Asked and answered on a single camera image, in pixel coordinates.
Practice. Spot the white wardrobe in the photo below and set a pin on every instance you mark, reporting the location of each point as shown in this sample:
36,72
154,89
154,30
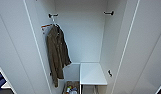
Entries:
81,33

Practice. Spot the olive green jacket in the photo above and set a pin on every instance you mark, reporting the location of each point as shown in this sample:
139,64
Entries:
57,53

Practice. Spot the white wardrobe shelf box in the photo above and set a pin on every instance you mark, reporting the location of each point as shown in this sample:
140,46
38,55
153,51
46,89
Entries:
92,74

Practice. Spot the white hanger under olive jacket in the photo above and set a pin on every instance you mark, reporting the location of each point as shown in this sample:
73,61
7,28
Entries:
54,21

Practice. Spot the small black wardrobe latch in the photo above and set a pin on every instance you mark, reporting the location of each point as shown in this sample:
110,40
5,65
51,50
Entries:
110,73

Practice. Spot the orange and white warning label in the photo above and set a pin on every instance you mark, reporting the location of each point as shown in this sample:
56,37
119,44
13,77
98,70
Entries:
45,26

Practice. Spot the black hook over olive jacket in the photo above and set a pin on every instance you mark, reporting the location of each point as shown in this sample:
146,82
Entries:
52,15

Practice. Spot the white plastic bag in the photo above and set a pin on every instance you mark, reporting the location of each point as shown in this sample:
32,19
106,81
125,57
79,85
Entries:
74,91

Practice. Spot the black hook over red jacket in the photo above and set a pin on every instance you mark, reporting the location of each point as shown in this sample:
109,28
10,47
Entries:
108,13

